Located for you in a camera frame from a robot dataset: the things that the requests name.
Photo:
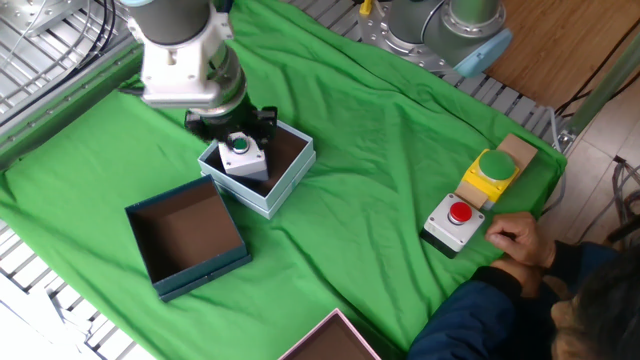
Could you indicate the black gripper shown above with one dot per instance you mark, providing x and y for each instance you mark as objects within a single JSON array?
[{"x": 235, "y": 122}]

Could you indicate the white green push-button box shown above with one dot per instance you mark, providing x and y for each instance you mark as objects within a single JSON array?
[{"x": 245, "y": 165}]

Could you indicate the dark blue gift box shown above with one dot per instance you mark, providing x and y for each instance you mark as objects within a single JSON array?
[{"x": 210, "y": 272}]

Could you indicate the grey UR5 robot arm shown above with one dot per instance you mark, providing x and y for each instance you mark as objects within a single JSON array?
[{"x": 175, "y": 65}]

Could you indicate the light blue gift box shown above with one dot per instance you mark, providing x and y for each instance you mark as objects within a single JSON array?
[{"x": 270, "y": 200}]

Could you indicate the red emergency button box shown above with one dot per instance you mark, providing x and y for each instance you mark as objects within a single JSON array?
[{"x": 440, "y": 225}]

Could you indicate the pink gift box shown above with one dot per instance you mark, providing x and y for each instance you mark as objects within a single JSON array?
[{"x": 330, "y": 345}]

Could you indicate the yellow box green button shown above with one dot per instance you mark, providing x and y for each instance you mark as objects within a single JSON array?
[{"x": 475, "y": 180}]

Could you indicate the person's right hand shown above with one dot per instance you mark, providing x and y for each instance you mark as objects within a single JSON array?
[{"x": 522, "y": 240}]

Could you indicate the person's left hand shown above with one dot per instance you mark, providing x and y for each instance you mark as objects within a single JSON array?
[{"x": 527, "y": 280}]

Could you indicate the green cloth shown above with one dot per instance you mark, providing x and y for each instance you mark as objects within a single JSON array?
[{"x": 350, "y": 200}]

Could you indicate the yellow clip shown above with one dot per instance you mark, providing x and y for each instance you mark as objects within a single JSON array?
[{"x": 366, "y": 7}]

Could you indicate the wooden button mounting board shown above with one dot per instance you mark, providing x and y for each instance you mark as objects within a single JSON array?
[{"x": 520, "y": 147}]

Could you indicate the left arm navy sleeve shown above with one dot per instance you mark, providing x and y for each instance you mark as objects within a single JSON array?
[{"x": 465, "y": 325}]

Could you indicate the arm navy sleeve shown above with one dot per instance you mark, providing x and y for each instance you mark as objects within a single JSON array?
[
  {"x": 465, "y": 325},
  {"x": 580, "y": 260}
]

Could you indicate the right arm navy sleeve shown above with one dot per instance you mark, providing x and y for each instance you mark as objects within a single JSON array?
[{"x": 580, "y": 260}]

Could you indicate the person's head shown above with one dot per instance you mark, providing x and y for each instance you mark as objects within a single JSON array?
[{"x": 605, "y": 315}]

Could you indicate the grey table edge rail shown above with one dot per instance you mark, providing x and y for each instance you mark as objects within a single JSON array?
[{"x": 50, "y": 115}]

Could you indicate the silver metal bracket plate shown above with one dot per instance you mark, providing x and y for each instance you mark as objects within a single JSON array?
[{"x": 35, "y": 15}]

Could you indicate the aluminium frame post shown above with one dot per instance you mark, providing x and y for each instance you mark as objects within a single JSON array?
[{"x": 605, "y": 90}]

